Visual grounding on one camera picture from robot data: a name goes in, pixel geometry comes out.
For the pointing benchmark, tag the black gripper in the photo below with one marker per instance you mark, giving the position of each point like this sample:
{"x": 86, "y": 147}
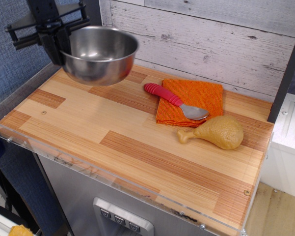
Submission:
{"x": 53, "y": 23}

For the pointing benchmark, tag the stainless steel bowl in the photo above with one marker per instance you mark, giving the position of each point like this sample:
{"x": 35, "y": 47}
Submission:
{"x": 100, "y": 56}

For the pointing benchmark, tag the stainless steel cabinet front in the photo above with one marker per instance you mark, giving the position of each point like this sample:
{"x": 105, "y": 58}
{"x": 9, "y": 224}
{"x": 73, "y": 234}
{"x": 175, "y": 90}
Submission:
{"x": 75, "y": 190}

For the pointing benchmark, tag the orange folded cloth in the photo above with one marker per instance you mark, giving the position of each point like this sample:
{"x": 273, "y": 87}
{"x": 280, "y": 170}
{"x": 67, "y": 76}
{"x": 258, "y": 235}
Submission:
{"x": 205, "y": 95}

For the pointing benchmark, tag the silver button control panel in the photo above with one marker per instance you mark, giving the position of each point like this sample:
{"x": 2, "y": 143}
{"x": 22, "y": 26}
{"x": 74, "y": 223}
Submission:
{"x": 115, "y": 221}

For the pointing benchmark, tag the plastic toy chicken drumstick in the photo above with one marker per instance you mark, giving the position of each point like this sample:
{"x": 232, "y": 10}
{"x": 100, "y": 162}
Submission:
{"x": 223, "y": 131}

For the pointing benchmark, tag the white appliance at right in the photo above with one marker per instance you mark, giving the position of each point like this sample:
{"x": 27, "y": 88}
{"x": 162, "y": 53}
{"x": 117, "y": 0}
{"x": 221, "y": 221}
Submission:
{"x": 278, "y": 170}

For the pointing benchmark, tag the dark left shelf post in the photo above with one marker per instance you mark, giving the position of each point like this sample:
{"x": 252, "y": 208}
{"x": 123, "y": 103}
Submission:
{"x": 92, "y": 9}

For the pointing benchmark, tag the dark shelf post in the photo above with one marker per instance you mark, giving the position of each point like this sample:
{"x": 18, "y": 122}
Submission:
{"x": 92, "y": 9}
{"x": 283, "y": 89}

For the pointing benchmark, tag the red handled metal spoon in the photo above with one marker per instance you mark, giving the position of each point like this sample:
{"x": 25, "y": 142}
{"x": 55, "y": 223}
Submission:
{"x": 190, "y": 112}

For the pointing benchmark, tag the dark right shelf post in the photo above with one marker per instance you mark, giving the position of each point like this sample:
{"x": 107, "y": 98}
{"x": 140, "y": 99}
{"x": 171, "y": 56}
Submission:
{"x": 283, "y": 89}

